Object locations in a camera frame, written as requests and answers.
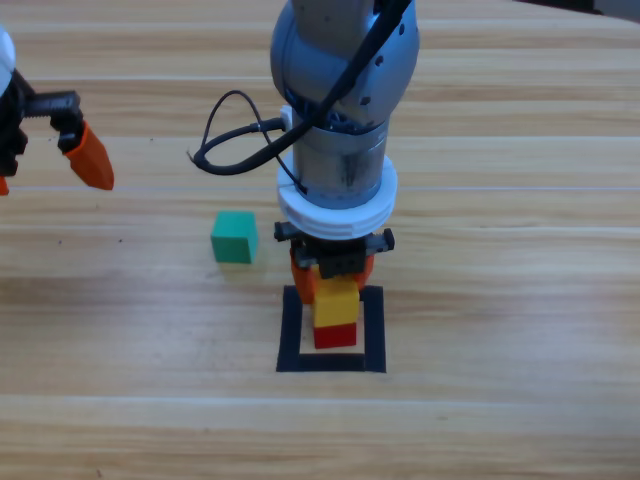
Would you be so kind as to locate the green wooden block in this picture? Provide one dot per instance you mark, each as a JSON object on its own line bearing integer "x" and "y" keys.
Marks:
{"x": 232, "y": 237}

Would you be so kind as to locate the black tape square outline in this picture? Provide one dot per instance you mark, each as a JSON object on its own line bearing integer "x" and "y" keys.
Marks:
{"x": 375, "y": 340}

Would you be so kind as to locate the red wooden block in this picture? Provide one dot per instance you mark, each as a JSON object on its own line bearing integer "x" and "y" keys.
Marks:
{"x": 335, "y": 336}

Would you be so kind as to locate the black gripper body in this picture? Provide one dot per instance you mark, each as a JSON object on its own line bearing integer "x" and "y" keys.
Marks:
{"x": 10, "y": 135}
{"x": 340, "y": 262}

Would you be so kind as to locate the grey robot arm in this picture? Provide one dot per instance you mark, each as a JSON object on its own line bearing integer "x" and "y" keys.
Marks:
{"x": 350, "y": 60}

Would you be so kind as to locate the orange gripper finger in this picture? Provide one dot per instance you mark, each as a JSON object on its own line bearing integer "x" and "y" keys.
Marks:
{"x": 3, "y": 186}
{"x": 302, "y": 282}
{"x": 92, "y": 162}
{"x": 367, "y": 275}

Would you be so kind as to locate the yellow wooden block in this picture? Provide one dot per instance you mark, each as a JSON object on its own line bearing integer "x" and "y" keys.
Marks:
{"x": 335, "y": 307}

